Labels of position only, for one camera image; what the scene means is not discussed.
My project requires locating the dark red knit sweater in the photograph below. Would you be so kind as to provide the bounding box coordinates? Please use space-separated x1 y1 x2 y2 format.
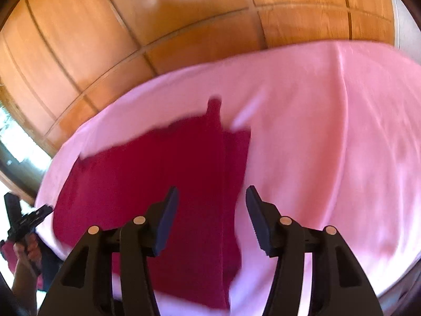
52 96 252 310

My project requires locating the brown sleeved left forearm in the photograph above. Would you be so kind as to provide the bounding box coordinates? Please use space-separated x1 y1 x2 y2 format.
11 252 38 315

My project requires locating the person's left hand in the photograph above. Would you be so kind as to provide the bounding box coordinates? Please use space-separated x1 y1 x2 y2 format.
14 233 42 269

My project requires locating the wooden framed window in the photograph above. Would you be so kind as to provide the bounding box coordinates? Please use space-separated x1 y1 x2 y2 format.
1 106 52 205

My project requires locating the pink bed sheet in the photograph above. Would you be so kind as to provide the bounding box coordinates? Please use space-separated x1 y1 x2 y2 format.
36 41 420 315

